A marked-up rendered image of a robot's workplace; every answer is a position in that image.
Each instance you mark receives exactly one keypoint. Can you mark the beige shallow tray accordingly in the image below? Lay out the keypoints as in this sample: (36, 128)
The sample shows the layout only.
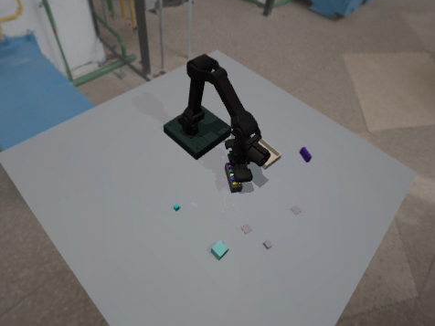
(275, 155)

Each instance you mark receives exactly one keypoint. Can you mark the light teal cube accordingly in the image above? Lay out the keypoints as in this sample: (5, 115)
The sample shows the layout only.
(219, 250)

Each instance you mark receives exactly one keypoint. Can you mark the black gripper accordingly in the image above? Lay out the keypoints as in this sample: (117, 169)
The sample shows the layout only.
(242, 173)

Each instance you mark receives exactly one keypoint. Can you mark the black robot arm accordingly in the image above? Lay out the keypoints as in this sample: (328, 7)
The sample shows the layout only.
(242, 122)

